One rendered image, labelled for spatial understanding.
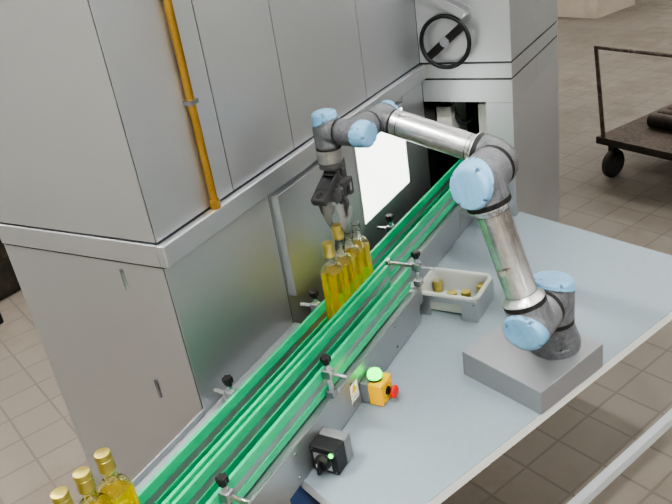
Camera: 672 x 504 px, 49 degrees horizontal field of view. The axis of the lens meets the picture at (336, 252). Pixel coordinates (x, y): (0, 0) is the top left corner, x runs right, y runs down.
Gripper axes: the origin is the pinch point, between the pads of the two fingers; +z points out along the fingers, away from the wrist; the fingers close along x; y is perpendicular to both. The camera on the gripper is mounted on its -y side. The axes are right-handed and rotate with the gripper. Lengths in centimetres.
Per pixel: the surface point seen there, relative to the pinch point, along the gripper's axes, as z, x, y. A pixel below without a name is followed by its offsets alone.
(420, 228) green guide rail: 24, -5, 50
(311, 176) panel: -11.7, 12.2, 9.5
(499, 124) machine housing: 4, -18, 105
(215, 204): -22.4, 13.5, -35.6
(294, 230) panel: 0.2, 12.3, -4.5
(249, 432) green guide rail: 25, -5, -64
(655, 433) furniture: 98, -87, 51
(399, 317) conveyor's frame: 32.0, -15.3, 3.9
